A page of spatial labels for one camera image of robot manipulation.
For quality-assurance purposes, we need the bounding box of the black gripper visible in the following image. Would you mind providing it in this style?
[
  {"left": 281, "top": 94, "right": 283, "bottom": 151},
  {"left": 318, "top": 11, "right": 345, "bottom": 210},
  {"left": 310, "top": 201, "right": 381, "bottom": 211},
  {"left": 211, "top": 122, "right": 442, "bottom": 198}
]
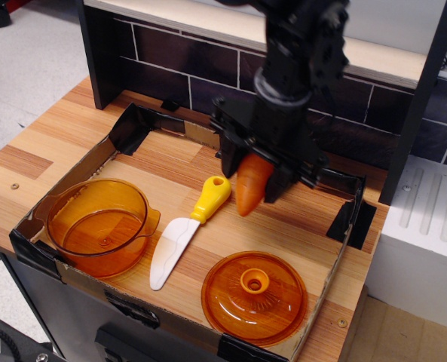
[{"left": 210, "top": 88, "right": 329, "bottom": 204}]

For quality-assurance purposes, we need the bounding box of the orange toy carrot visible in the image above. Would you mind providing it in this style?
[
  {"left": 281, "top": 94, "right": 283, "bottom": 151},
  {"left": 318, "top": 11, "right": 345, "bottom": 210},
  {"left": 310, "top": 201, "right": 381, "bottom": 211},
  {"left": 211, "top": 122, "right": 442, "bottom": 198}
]
[{"left": 236, "top": 153, "right": 274, "bottom": 216}]

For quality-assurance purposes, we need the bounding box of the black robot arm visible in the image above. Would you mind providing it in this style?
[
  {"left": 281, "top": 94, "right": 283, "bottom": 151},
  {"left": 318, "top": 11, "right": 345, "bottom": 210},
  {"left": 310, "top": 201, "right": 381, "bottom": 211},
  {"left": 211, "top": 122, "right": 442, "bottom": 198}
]
[{"left": 210, "top": 1, "right": 348, "bottom": 203}]

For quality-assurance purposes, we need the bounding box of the orange transparent pot lid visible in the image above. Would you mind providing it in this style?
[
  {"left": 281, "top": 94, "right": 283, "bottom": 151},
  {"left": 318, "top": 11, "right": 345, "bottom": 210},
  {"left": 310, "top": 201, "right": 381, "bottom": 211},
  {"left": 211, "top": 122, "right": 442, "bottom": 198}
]
[{"left": 201, "top": 251, "right": 308, "bottom": 347}]

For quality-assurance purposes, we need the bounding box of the orange transparent plastic pot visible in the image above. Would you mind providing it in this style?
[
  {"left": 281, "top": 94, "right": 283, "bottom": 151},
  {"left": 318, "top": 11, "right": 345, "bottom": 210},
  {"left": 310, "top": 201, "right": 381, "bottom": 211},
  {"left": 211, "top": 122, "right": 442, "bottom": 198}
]
[{"left": 41, "top": 179, "right": 161, "bottom": 278}]

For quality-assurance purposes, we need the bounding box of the cardboard fence with black tape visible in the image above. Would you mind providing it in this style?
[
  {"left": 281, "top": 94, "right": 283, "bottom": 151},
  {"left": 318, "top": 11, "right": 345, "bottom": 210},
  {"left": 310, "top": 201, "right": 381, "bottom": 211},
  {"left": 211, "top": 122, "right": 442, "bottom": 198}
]
[{"left": 7, "top": 100, "right": 382, "bottom": 361}]

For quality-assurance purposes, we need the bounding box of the yellow white toy knife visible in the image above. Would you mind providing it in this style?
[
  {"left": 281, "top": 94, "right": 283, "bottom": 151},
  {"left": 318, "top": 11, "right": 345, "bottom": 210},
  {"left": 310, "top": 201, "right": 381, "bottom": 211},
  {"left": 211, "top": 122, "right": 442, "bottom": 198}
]
[{"left": 149, "top": 176, "right": 231, "bottom": 291}]

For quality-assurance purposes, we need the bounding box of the dark tile backsplash panel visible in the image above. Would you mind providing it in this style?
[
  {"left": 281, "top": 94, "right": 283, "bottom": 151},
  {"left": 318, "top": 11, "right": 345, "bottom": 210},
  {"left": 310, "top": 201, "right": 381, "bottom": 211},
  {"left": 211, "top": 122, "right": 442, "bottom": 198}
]
[{"left": 78, "top": 1, "right": 425, "bottom": 169}]

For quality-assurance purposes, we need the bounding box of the white ribbed sink unit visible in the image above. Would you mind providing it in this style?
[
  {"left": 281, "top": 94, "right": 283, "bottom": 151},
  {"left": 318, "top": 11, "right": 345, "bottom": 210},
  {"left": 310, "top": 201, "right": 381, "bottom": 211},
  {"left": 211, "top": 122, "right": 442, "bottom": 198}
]
[{"left": 366, "top": 156, "right": 447, "bottom": 327}]

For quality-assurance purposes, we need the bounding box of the black post right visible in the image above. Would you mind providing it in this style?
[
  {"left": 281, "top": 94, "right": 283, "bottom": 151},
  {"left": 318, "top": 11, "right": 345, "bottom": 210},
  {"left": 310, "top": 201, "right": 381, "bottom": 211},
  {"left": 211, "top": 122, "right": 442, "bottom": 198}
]
[{"left": 379, "top": 1, "right": 447, "bottom": 205}]

